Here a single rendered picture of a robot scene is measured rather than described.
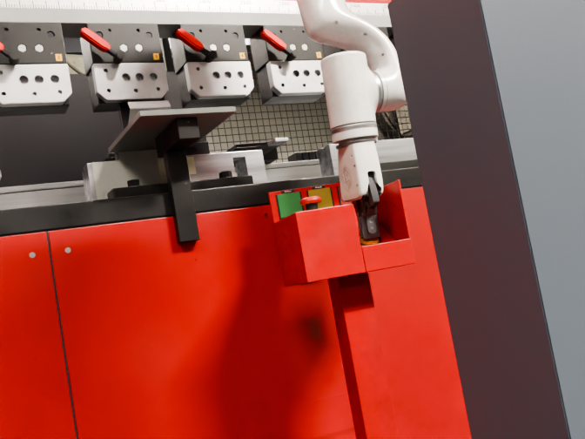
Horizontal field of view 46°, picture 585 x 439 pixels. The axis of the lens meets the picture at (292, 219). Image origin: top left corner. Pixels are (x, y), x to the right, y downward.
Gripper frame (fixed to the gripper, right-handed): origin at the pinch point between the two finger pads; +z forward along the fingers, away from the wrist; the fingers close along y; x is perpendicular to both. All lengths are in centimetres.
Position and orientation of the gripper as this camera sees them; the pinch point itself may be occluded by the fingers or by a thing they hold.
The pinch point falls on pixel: (368, 226)
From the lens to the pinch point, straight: 127.5
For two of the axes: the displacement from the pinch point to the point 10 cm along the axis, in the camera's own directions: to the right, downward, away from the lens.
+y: 2.7, -0.5, -9.6
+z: 1.5, 9.9, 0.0
